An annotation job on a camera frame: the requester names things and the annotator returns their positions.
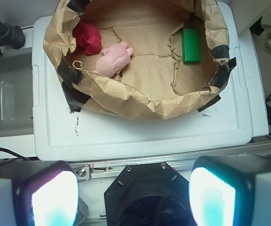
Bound red crumpled cloth toy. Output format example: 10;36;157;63
72;21;102;56

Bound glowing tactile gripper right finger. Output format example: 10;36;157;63
189;154;271;226

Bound aluminium extrusion rail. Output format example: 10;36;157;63
70;140;271;182

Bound pink bunny toy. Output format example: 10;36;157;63
94;41;134;78

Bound white plastic bin lid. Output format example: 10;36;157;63
32;2;253;161

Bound black octagonal mount plate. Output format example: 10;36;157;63
104;162;196;226

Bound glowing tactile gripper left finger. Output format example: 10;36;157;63
0;161;79;226

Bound brown paper bag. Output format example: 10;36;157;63
43;0;236;120

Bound clear plastic bin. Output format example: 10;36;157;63
0;47;34;139

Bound green rectangular box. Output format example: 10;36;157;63
182;28;201;64

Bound black cable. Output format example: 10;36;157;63
0;145;40;162

